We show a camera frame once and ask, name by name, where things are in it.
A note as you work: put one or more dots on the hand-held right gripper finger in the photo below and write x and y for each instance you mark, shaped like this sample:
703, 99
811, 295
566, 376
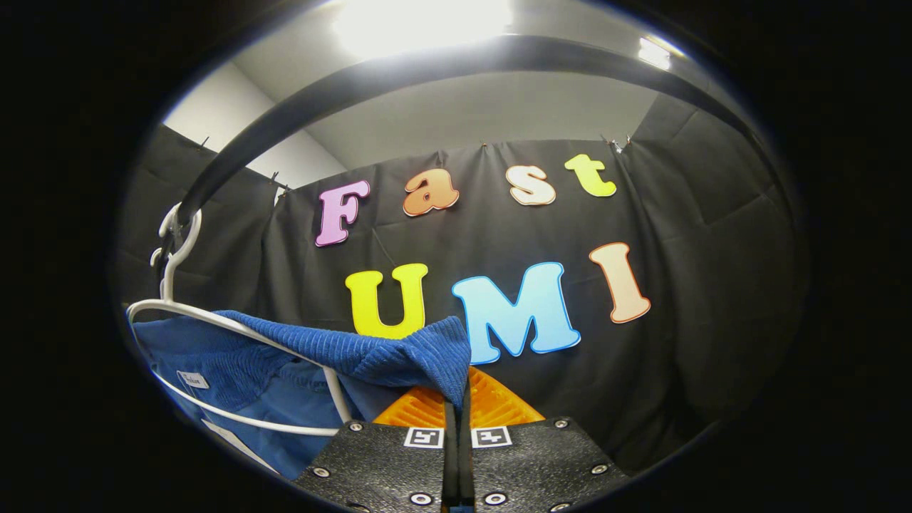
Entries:
450, 463
465, 463

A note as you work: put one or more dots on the white plastic hanger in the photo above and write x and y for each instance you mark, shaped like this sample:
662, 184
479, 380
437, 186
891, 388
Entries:
168, 281

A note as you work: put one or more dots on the black metal clothes rack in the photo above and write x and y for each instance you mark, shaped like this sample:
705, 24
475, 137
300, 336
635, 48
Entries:
427, 63

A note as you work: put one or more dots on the black backdrop cloth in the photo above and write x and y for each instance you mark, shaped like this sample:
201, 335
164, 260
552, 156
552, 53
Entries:
677, 356

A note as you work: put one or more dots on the ceiling light panel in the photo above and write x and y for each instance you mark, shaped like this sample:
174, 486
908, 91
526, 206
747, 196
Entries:
655, 53

